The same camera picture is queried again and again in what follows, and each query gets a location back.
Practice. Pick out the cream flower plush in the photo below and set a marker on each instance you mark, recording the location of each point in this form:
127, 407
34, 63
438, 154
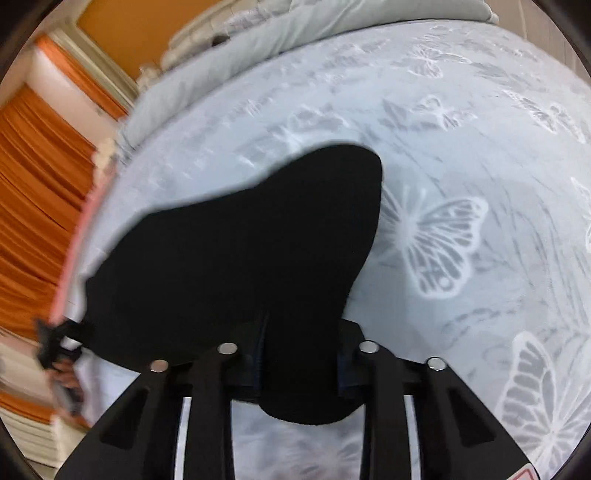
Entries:
103, 158

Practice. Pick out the person's left hand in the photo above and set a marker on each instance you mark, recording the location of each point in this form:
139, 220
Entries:
66, 387

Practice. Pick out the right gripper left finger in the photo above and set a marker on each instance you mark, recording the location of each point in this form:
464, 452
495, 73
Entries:
171, 422

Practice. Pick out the butterfly print bed sheet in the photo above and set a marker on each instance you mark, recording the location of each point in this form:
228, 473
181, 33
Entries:
482, 250

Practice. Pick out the beige padded headboard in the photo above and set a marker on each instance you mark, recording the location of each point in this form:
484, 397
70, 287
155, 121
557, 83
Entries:
198, 32

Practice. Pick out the grey folded duvet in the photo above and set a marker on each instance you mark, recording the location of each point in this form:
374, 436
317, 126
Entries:
261, 33

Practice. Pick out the orange curtain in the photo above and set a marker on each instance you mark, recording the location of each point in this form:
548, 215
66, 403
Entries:
53, 116

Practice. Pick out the black pants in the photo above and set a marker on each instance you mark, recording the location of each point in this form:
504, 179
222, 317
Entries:
283, 253

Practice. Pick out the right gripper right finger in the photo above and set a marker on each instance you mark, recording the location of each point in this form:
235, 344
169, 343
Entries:
428, 406

